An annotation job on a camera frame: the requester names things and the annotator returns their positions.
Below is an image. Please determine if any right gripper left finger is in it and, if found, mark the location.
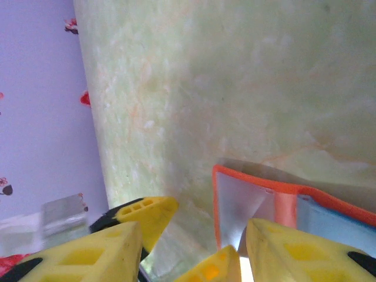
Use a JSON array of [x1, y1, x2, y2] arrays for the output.
[[0, 221, 143, 282]]

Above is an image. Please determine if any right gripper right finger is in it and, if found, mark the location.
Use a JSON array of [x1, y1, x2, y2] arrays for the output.
[[246, 219, 376, 282]]

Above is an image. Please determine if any orange card holder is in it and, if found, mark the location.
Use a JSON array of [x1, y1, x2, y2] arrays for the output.
[[211, 164, 376, 256]]

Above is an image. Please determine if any aluminium side rail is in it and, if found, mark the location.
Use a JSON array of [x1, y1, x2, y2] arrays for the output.
[[0, 193, 89, 256]]

